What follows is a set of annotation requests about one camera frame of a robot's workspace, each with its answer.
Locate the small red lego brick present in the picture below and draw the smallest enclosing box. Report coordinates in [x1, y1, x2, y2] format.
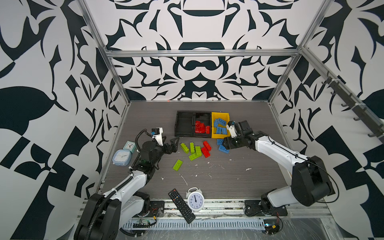
[205, 126, 211, 135]

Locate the red arch lego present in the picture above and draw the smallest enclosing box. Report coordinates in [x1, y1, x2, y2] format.
[195, 121, 206, 134]

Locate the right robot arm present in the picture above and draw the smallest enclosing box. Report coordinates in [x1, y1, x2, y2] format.
[223, 121, 338, 217]

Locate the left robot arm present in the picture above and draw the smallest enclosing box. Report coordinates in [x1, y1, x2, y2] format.
[74, 137, 180, 240]

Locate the green lego brick left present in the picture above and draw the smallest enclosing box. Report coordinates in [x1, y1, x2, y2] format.
[181, 143, 190, 154]

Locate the green lego brick upright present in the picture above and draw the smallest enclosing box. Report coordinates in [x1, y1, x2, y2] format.
[190, 143, 196, 154]

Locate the black left bin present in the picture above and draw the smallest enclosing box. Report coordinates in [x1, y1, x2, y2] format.
[174, 111, 195, 137]

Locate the black bin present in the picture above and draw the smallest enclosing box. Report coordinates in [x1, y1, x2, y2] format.
[174, 111, 195, 137]
[193, 112, 212, 138]

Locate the small green square clock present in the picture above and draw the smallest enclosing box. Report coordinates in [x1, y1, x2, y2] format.
[123, 141, 137, 153]

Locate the lone green lego brick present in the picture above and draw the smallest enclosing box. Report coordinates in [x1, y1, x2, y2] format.
[172, 160, 183, 172]

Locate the green lego brick right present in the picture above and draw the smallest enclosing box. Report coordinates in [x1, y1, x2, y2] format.
[189, 146, 203, 161]

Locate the blue square clock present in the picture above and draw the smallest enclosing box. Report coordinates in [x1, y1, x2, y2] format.
[113, 150, 132, 166]

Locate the red lego brick cluster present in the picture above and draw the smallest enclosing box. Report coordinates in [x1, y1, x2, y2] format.
[201, 141, 212, 158]

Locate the black middle bin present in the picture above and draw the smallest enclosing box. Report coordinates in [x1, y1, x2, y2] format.
[193, 112, 212, 138]

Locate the black remote control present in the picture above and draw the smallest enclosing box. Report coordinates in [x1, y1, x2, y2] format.
[168, 189, 196, 224]

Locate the white twin-bell alarm clock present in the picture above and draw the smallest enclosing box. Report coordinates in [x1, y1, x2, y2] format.
[186, 187, 205, 213]

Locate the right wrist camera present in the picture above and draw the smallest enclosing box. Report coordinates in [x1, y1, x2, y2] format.
[227, 121, 238, 138]

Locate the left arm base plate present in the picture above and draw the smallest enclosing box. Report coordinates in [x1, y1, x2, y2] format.
[134, 201, 165, 218]

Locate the white cable duct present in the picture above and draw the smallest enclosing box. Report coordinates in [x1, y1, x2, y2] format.
[123, 219, 266, 231]

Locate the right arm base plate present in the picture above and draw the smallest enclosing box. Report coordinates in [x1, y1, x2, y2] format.
[244, 200, 288, 217]

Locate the wall hook rail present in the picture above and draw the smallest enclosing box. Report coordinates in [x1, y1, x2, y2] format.
[322, 72, 384, 144]

